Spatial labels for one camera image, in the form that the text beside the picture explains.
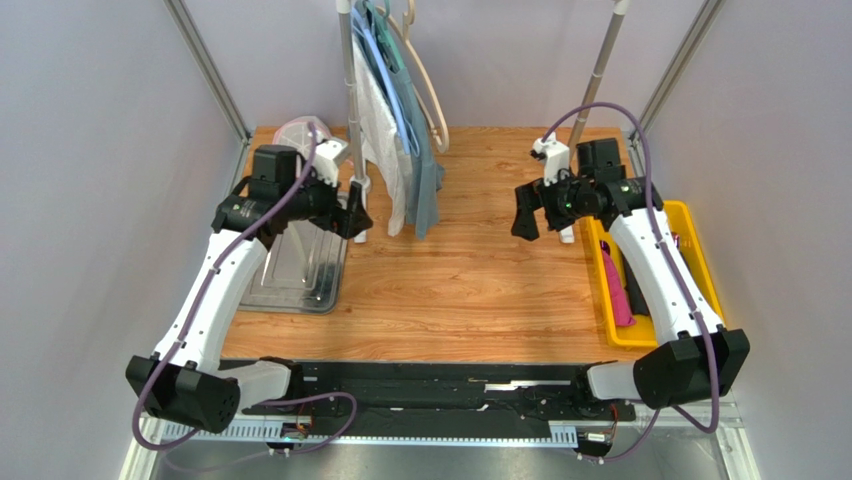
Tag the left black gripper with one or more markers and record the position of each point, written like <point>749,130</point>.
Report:
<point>344,222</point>

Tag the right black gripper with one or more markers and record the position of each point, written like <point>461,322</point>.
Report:
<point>544,207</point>

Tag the pink paper napkin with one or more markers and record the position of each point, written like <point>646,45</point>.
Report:
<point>622,313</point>

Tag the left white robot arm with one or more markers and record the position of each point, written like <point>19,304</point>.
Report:
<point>182,381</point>

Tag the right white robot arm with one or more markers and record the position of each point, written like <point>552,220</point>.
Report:
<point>697,357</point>

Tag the right rack pole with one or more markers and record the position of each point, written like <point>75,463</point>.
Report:
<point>619,13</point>

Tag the rack pole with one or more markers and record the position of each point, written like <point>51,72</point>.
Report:
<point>344,11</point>
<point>619,13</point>

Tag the silver metal tray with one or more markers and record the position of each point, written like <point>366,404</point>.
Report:
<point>301,275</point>

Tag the white lace cloth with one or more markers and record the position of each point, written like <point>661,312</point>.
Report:
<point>382,144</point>

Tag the blue grey hanging cloth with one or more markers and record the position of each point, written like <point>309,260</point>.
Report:
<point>427,177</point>

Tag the blue clothes hanger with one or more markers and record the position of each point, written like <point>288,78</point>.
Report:
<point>380,68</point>

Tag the pink white mesh basket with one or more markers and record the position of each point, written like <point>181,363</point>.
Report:
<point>297,133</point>

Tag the yellow plastic bin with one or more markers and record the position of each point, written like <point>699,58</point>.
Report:
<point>641,335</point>

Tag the beige clothes hanger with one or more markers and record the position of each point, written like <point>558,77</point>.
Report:
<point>426,96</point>

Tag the left rack pole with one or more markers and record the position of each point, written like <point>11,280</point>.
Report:
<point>344,11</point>

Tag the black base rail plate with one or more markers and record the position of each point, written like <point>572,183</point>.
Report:
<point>442,400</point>

